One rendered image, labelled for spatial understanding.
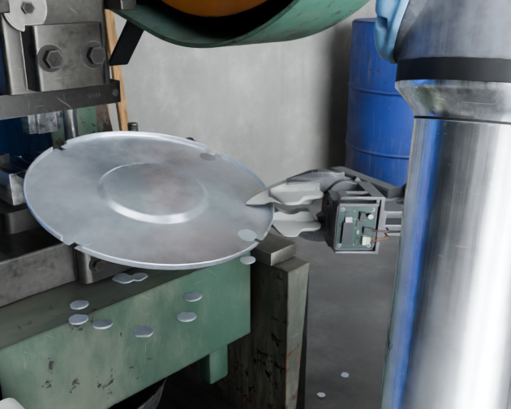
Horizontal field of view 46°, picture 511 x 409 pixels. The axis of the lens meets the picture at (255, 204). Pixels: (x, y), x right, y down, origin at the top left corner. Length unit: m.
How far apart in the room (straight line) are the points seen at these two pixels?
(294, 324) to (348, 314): 1.11
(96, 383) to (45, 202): 0.26
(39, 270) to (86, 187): 0.15
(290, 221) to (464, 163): 0.39
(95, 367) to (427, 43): 0.59
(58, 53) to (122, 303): 0.32
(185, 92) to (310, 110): 0.83
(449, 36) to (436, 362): 0.20
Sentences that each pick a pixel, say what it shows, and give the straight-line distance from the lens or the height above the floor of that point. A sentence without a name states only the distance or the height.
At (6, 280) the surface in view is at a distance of 0.81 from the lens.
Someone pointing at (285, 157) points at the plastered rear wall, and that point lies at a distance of 3.08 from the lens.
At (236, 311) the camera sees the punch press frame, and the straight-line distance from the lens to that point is 0.95.
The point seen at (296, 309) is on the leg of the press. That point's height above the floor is 0.55.
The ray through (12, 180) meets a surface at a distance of 0.89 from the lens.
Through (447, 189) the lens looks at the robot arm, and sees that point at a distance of 0.39.
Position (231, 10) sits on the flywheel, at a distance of 1.07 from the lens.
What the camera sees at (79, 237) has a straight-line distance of 0.64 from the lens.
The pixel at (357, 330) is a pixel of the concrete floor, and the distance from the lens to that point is 1.98.
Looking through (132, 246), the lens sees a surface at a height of 0.77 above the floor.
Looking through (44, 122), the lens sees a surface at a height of 0.84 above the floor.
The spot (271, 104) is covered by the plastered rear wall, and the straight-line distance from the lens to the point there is 2.95.
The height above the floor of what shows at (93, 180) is 0.80.
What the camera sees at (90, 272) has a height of 0.67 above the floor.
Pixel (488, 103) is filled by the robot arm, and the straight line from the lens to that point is 0.38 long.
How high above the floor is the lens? 1.02
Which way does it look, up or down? 20 degrees down
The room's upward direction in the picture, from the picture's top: straight up
